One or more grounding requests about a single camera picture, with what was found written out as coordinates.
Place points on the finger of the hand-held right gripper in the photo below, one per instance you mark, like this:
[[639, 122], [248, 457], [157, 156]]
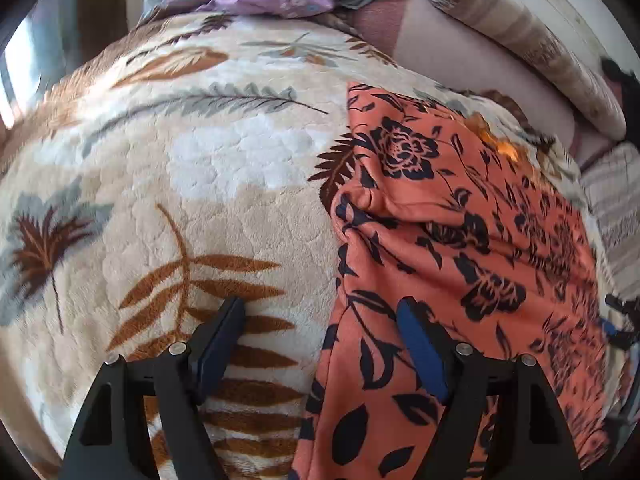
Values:
[[617, 337], [625, 306]]

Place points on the pink bed sheet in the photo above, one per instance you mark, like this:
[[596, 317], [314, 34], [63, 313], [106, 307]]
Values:
[[450, 50]]

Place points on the beige striped pillow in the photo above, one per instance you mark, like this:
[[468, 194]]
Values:
[[500, 15]]

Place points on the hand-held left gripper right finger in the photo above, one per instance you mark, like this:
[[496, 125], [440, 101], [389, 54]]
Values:
[[422, 350]]

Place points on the leaf print fleece blanket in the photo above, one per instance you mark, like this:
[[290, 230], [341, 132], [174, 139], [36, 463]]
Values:
[[200, 160]]

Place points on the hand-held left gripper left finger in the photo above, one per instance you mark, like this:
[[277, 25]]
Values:
[[220, 355]]

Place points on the orange floral garment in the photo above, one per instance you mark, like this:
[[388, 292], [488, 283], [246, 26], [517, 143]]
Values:
[[425, 200]]

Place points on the striped grey cloth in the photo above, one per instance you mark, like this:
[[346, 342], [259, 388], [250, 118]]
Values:
[[615, 210]]

